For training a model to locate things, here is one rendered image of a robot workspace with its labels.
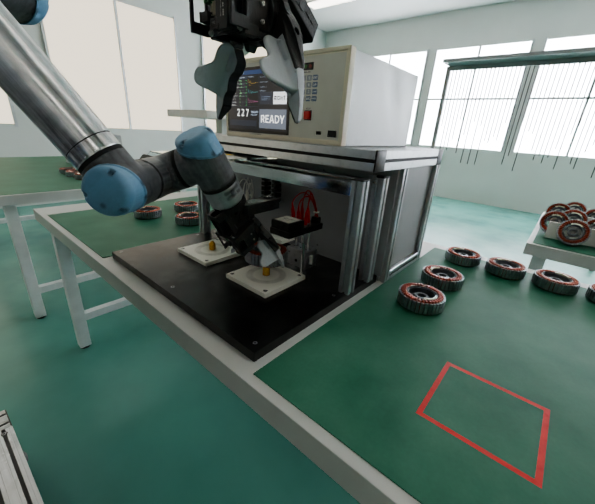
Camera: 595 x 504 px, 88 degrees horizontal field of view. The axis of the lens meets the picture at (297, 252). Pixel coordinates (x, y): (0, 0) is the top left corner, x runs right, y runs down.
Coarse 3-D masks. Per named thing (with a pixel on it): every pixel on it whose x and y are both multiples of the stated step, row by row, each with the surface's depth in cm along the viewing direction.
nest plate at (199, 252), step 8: (216, 240) 104; (184, 248) 96; (192, 248) 96; (200, 248) 97; (208, 248) 97; (216, 248) 98; (224, 248) 98; (192, 256) 91; (200, 256) 91; (208, 256) 91; (216, 256) 92; (224, 256) 92; (232, 256) 94; (208, 264) 88
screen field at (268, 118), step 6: (264, 114) 86; (270, 114) 85; (276, 114) 83; (282, 114) 82; (264, 120) 87; (270, 120) 85; (276, 120) 84; (282, 120) 82; (264, 126) 87; (270, 126) 86; (276, 126) 84; (282, 126) 83
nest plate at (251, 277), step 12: (228, 276) 81; (240, 276) 80; (252, 276) 81; (264, 276) 81; (276, 276) 82; (288, 276) 82; (300, 276) 83; (252, 288) 75; (264, 288) 75; (276, 288) 76
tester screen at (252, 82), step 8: (248, 72) 86; (256, 72) 84; (240, 80) 89; (248, 80) 87; (256, 80) 85; (264, 80) 83; (240, 88) 90; (248, 88) 88; (256, 88) 86; (264, 88) 84; (272, 88) 82; (280, 88) 80; (240, 96) 91; (248, 96) 88; (256, 96) 86; (232, 104) 94; (240, 104) 91; (248, 104) 89; (256, 104) 87; (264, 104) 85; (272, 104) 83; (280, 104) 82; (232, 112) 94; (256, 112) 88; (240, 128) 94; (248, 128) 92; (256, 128) 89; (264, 128) 87
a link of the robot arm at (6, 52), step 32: (0, 32) 39; (0, 64) 40; (32, 64) 41; (32, 96) 41; (64, 96) 43; (64, 128) 43; (96, 128) 45; (96, 160) 44; (128, 160) 47; (96, 192) 44; (128, 192) 44; (160, 192) 54
